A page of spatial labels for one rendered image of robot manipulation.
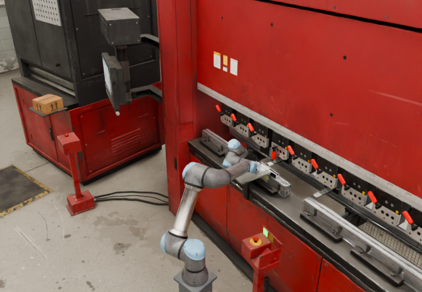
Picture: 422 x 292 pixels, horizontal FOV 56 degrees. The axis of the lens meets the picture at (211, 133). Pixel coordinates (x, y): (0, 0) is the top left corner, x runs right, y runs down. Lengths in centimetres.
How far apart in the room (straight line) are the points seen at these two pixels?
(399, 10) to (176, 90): 189
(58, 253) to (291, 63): 261
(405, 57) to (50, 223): 342
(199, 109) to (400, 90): 191
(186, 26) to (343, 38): 142
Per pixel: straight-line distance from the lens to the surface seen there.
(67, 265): 376
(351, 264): 245
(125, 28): 316
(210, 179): 220
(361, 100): 216
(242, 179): 278
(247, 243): 260
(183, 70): 327
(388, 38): 202
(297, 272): 286
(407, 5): 195
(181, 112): 338
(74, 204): 423
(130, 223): 404
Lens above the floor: 252
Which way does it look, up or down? 27 degrees down
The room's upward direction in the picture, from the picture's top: straight up
